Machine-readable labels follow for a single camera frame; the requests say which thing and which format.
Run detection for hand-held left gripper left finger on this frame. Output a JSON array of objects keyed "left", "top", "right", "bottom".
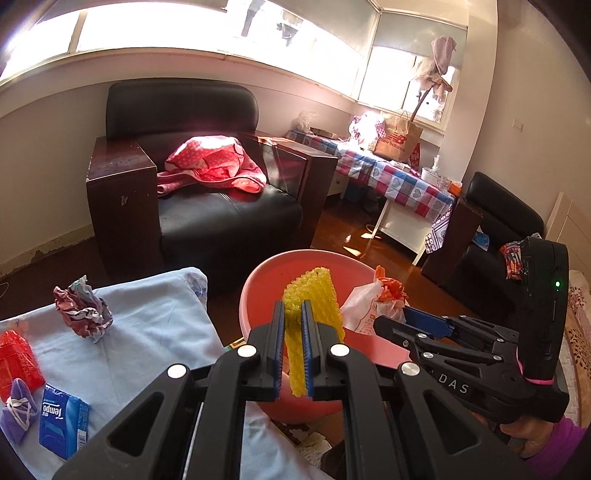
[{"left": 53, "top": 301, "right": 287, "bottom": 480}]

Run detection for red checked gift bag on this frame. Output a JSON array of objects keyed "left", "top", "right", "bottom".
[{"left": 351, "top": 113, "right": 386, "bottom": 145}]

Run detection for orange snack packet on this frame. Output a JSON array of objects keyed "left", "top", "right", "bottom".
[{"left": 499, "top": 240, "right": 527, "bottom": 280}]

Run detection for red dotted blanket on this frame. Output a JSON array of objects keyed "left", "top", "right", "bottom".
[{"left": 157, "top": 135, "right": 267, "bottom": 197}]

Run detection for white orange plastic bag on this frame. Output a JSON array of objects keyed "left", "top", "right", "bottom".
[{"left": 339, "top": 265, "right": 409, "bottom": 335}]

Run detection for purple face mask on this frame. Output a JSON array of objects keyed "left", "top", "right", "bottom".
[{"left": 0, "top": 378, "right": 38, "bottom": 445}]

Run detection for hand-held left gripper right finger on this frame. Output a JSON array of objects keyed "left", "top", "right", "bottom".
[{"left": 301, "top": 300, "right": 511, "bottom": 480}]

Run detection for light blue cloth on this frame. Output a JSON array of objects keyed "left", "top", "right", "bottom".
[{"left": 0, "top": 268, "right": 333, "bottom": 480}]

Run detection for yellow foam fruit net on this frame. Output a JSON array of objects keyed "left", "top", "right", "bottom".
[{"left": 283, "top": 267, "right": 345, "bottom": 398}]

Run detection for crumpled maroon paper ball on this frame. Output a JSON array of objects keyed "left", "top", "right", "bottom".
[{"left": 53, "top": 275, "right": 114, "bottom": 343}]

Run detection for white side table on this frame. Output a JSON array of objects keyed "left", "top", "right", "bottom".
[{"left": 330, "top": 175, "right": 432, "bottom": 266}]

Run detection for black leather armchair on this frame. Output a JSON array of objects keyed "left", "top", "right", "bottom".
[
  {"left": 86, "top": 80, "right": 339, "bottom": 296},
  {"left": 421, "top": 172, "right": 546, "bottom": 315}
]

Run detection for floral bedding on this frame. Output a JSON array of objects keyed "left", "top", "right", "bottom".
[{"left": 567, "top": 270, "right": 591, "bottom": 374}]

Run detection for person's right hand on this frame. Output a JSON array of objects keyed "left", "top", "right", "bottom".
[{"left": 475, "top": 413, "right": 555, "bottom": 457}]

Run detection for grey roller blind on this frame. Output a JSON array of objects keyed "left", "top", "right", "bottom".
[{"left": 375, "top": 9, "right": 468, "bottom": 54}]

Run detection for checked tablecloth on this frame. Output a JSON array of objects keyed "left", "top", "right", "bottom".
[{"left": 286, "top": 129, "right": 458, "bottom": 254}]

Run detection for brown paper bag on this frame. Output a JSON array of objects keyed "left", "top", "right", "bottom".
[{"left": 373, "top": 111, "right": 423, "bottom": 163}]

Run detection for blue tissue packet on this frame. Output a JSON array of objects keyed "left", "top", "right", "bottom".
[{"left": 39, "top": 383, "right": 89, "bottom": 460}]

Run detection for red plastic bag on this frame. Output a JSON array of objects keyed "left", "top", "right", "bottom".
[{"left": 0, "top": 330, "right": 45, "bottom": 402}]

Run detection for white wooden board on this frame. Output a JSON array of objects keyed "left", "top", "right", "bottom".
[{"left": 545, "top": 191, "right": 591, "bottom": 259}]

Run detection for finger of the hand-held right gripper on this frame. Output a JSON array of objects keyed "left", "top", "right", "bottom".
[
  {"left": 405, "top": 307, "right": 519, "bottom": 345},
  {"left": 373, "top": 315, "right": 503, "bottom": 371}
]

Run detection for pink plastic basin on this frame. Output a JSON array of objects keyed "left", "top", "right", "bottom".
[{"left": 239, "top": 249, "right": 411, "bottom": 424}]

